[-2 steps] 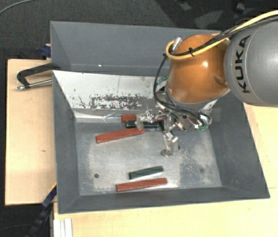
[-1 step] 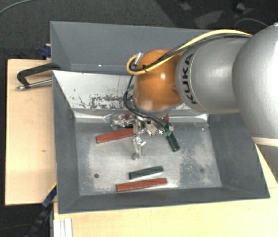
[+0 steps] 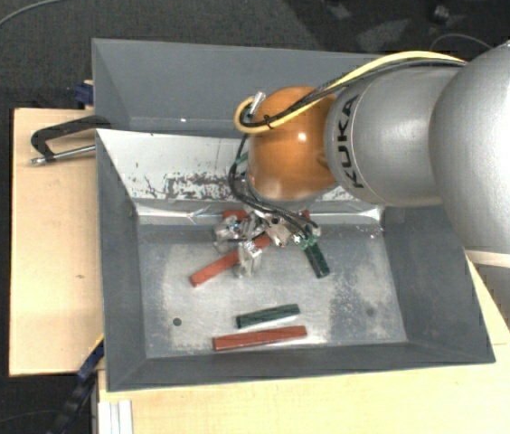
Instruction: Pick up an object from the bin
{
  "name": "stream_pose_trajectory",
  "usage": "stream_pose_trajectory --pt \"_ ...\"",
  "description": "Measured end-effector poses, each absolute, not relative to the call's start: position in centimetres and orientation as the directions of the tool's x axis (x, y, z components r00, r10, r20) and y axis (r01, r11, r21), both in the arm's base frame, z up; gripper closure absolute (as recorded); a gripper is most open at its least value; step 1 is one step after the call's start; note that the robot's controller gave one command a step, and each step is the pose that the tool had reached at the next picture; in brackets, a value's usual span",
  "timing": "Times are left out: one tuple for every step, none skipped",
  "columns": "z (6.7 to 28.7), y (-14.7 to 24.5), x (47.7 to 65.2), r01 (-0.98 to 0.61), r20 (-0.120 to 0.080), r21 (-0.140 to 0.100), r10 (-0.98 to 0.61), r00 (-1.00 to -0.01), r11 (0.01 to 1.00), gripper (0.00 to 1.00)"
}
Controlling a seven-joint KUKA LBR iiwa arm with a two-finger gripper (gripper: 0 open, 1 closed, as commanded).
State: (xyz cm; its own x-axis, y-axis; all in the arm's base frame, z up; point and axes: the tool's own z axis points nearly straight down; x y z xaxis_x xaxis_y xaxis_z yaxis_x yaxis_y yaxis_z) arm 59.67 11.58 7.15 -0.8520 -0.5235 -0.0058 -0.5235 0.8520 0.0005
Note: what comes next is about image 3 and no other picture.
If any pale wood flat board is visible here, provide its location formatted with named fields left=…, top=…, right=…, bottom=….
left=8, top=107, right=105, bottom=377

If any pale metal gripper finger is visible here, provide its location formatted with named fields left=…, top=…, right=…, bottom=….
left=212, top=222, right=243, bottom=252
left=235, top=241, right=264, bottom=279

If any red-brown flat block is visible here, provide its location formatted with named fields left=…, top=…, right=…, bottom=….
left=212, top=325, right=308, bottom=353
left=188, top=234, right=273, bottom=288

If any dark green flat block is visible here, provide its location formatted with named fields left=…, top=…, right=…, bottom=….
left=235, top=303, right=302, bottom=330
left=304, top=241, right=332, bottom=280

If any grey metal bin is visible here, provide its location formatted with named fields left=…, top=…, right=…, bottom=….
left=90, top=37, right=496, bottom=393

